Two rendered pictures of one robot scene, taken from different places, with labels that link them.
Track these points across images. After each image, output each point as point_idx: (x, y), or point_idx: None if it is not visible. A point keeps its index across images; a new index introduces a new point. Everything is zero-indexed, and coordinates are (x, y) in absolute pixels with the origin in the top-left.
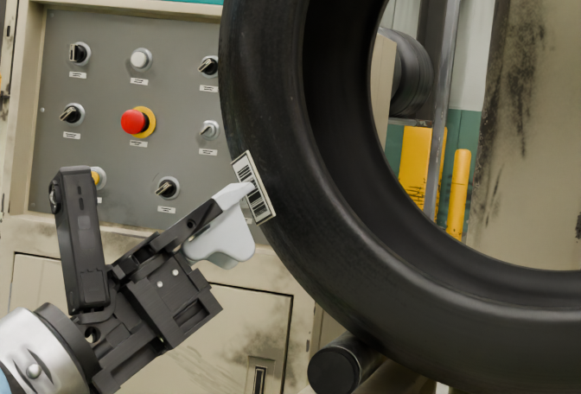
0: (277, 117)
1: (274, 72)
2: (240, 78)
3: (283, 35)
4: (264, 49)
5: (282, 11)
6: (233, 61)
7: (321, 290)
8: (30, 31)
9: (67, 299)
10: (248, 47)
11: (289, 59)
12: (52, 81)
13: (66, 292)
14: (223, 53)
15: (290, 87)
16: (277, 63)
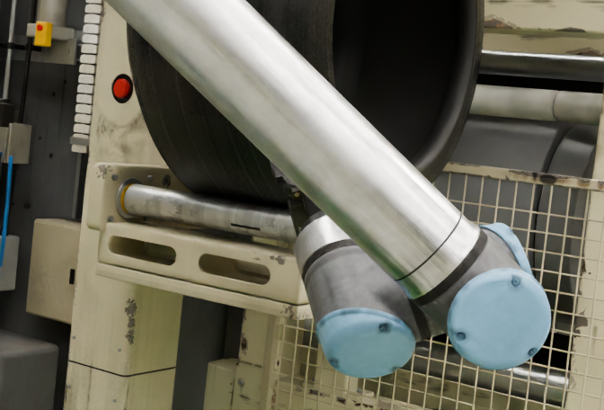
0: (322, 67)
1: (322, 37)
2: (304, 40)
3: (327, 13)
4: (317, 22)
5: None
6: (291, 27)
7: None
8: None
9: (312, 206)
10: (308, 19)
11: (330, 29)
12: None
13: (308, 201)
14: (274, 19)
15: (330, 48)
16: (324, 31)
